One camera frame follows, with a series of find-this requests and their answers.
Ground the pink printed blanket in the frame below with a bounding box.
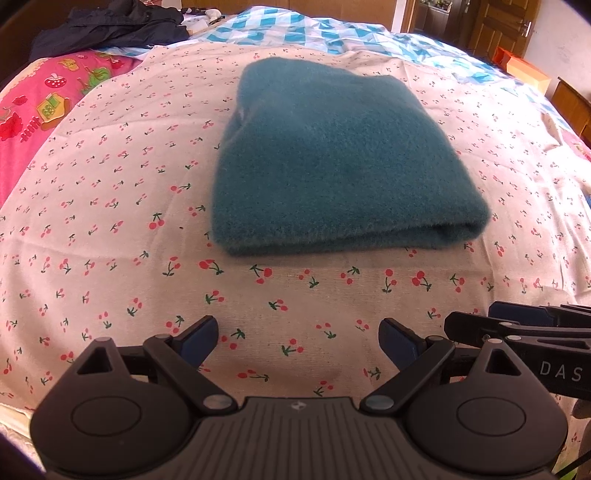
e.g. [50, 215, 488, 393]
[0, 50, 144, 208]

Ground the wooden bedside shelf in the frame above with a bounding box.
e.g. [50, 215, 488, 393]
[551, 78, 591, 151]

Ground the teal fuzzy sweater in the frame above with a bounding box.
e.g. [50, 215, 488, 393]
[210, 58, 492, 257]

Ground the dark wooden headboard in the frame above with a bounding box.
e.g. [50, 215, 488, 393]
[0, 0, 75, 86]

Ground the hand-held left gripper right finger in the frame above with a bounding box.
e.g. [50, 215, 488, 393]
[360, 318, 525, 413]

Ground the white patterned cloth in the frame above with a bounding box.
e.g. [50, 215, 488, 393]
[182, 6, 227, 35]

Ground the wooden door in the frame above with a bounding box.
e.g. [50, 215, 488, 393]
[468, 0, 536, 58]

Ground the orange box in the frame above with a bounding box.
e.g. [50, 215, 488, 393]
[492, 46, 551, 95]

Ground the blue white checked blanket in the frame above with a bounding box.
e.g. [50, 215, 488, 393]
[196, 6, 518, 84]

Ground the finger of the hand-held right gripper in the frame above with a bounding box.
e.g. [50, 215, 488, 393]
[488, 301, 591, 329]
[444, 311, 591, 344]

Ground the cherry print bed sheet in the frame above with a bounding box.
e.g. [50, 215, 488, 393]
[0, 39, 591, 457]

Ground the dark navy jacket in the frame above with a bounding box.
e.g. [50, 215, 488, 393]
[28, 0, 191, 63]

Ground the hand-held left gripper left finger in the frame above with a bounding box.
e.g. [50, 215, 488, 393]
[74, 316, 239, 413]

